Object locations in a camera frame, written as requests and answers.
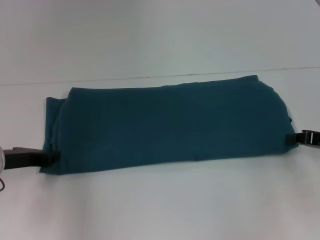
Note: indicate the teal blue FREE t-shirt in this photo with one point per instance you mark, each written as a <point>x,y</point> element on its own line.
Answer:
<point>162,125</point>

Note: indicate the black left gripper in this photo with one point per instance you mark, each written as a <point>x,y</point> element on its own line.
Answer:
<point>23,158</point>

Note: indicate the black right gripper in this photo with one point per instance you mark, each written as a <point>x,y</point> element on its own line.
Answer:
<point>311,137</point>

